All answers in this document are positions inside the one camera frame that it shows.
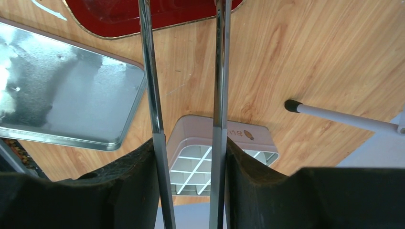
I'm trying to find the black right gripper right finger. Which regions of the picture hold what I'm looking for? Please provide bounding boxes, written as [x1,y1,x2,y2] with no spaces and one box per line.
[225,139,405,229]

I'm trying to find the steel tongs with white hinge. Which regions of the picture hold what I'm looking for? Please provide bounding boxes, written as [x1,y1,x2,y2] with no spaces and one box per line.
[139,0,232,229]

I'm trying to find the divided silver tin box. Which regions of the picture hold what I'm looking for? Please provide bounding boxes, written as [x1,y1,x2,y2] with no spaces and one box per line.
[167,115,279,196]

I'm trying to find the grey tripod stand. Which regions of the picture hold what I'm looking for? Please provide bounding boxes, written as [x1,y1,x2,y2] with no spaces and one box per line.
[284,99,405,137]

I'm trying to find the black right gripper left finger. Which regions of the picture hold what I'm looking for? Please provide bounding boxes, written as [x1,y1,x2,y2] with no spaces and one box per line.
[0,140,160,229]

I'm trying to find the dark red chocolate tray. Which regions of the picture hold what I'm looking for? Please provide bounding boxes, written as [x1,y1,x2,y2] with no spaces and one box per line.
[62,0,247,40]

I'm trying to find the silver tin lid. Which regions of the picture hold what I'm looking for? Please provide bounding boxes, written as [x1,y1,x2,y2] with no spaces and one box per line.
[0,18,146,151]

